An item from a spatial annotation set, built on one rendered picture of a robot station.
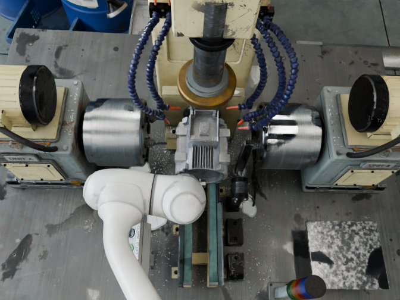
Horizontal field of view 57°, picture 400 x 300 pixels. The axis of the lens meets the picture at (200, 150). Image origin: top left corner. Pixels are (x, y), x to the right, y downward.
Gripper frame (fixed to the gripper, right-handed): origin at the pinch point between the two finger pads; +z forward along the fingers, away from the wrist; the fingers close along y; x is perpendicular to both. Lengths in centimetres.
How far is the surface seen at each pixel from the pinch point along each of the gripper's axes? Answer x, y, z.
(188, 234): 23.3, -1.5, 8.0
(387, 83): -31, -61, -11
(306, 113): -21.6, -41.6, 5.8
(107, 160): -3.6, 27.2, 6.5
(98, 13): -86, 62, 143
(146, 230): 17.1, 12.3, -5.7
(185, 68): -34.5, 0.6, -6.8
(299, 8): -106, -91, 189
